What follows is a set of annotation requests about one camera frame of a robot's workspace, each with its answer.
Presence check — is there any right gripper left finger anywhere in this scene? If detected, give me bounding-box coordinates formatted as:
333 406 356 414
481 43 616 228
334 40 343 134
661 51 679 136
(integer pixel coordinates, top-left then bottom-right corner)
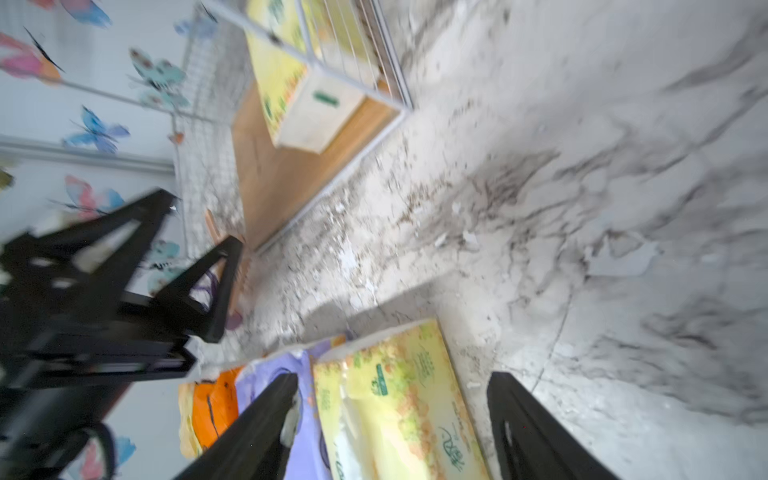
177 373 298 480

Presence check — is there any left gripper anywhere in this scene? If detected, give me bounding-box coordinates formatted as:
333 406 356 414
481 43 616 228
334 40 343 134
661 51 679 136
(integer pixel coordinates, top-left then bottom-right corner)
1 189 243 389

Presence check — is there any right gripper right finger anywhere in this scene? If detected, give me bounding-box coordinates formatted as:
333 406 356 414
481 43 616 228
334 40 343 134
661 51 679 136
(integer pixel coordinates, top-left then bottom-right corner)
486 371 617 480

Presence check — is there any orange tissue pack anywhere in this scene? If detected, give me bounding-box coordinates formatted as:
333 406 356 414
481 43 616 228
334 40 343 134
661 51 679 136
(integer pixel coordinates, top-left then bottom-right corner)
178 367 242 460

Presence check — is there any purple tissue pack shelf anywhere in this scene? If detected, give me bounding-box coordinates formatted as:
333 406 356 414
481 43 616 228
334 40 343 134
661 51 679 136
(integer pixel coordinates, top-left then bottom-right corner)
235 334 347 479

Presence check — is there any green tissue pack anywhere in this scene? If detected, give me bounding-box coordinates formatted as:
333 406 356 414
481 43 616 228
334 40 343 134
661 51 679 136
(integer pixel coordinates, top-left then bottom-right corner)
313 318 489 479
246 1 384 154

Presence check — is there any white wire shelf rack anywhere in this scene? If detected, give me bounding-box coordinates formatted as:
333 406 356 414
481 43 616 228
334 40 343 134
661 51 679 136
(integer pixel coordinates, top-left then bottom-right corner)
173 1 413 253

